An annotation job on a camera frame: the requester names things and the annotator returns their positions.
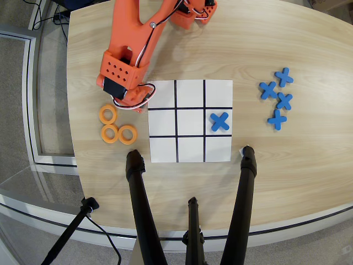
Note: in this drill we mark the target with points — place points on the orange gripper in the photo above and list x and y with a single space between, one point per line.
139 108

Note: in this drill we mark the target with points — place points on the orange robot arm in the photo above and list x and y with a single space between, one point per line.
124 27

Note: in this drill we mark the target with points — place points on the white tic-tac-toe paper board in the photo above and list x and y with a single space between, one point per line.
190 124

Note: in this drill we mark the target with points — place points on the blue foam cross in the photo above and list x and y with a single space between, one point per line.
220 121
284 100
268 90
277 119
284 77

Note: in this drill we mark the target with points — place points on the thick black tripod leg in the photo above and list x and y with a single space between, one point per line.
140 198
242 198

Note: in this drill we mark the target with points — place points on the small white paper tag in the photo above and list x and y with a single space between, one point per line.
240 150

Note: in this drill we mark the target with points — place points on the slim black stand pole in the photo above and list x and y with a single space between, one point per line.
70 227

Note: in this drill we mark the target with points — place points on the grey metal floor frame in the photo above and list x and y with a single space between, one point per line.
31 110

